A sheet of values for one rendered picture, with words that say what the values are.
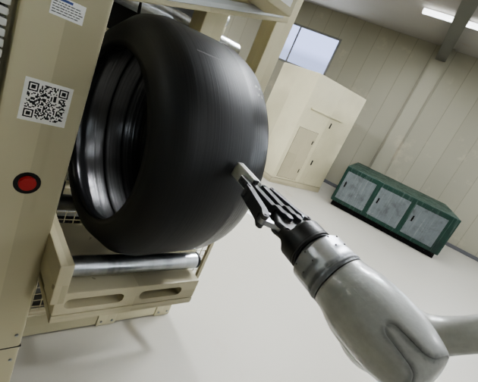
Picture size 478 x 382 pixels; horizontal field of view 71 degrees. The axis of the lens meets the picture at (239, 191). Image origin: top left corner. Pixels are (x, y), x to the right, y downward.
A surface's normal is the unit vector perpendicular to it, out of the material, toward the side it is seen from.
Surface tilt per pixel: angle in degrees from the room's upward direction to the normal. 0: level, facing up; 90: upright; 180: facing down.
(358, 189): 90
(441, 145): 90
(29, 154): 90
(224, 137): 67
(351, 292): 61
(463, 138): 90
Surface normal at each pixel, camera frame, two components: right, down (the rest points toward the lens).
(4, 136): 0.56, 0.48
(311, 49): -0.42, 0.11
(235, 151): 0.70, 0.16
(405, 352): -0.24, -0.37
